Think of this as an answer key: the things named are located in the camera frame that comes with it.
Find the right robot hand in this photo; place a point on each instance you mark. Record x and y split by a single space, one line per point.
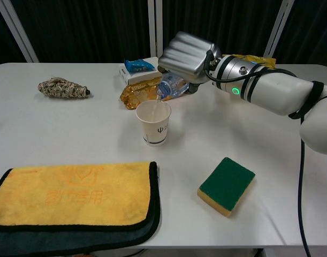
187 57

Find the white cardboard box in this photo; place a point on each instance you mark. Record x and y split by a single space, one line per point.
139 77

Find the green and yellow sponge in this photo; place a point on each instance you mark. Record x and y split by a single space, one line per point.
227 184

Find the white frame post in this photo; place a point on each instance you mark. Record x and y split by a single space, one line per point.
16 32
155 29
279 29

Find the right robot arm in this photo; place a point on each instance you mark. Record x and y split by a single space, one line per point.
278 89

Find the gold foil snack package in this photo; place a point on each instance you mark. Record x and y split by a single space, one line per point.
136 93

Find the yellow snack bag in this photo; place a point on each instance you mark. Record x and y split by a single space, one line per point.
262 61

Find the black pleated curtain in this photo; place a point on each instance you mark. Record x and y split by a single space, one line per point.
85 26

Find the blue snack packet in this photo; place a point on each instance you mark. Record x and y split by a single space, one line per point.
137 65

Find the yellow cloth with dark edge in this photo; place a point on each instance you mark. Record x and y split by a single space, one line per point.
72 195

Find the white paper cup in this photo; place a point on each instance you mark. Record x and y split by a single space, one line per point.
155 128

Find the transparent plastic water bottle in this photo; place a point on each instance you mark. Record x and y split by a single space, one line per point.
172 87

